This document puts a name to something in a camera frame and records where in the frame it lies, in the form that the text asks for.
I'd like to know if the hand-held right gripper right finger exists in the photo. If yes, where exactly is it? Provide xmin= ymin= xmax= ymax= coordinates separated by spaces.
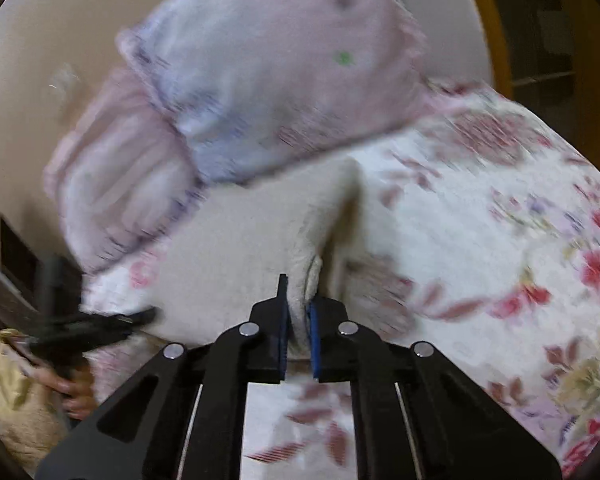
xmin=307 ymin=295 xmax=563 ymax=480

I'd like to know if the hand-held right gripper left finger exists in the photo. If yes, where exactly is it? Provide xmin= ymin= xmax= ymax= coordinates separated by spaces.
xmin=35 ymin=274 xmax=292 ymax=480

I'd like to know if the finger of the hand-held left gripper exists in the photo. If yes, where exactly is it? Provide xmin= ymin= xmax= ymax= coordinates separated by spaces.
xmin=122 ymin=306 xmax=159 ymax=334

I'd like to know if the beige cable knit sweater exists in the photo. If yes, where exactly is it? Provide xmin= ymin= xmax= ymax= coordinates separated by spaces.
xmin=82 ymin=157 xmax=371 ymax=366

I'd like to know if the person's left forearm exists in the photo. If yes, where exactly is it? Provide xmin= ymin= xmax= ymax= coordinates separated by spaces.
xmin=0 ymin=329 xmax=73 ymax=467

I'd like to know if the person's left hand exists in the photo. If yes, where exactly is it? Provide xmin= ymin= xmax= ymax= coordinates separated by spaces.
xmin=44 ymin=364 xmax=97 ymax=422

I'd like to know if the pink floral pillow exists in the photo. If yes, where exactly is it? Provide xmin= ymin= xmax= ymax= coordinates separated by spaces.
xmin=117 ymin=0 xmax=433 ymax=188
xmin=44 ymin=66 xmax=203 ymax=275

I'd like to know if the white floral bed sheet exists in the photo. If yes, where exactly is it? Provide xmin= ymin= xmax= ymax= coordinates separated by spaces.
xmin=82 ymin=79 xmax=600 ymax=480

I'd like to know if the pink floral pillow upper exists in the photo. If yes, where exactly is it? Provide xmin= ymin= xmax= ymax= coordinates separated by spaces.
xmin=117 ymin=0 xmax=433 ymax=188

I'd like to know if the wooden bed frame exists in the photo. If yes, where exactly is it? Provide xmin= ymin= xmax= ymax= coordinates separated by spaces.
xmin=457 ymin=0 xmax=600 ymax=113

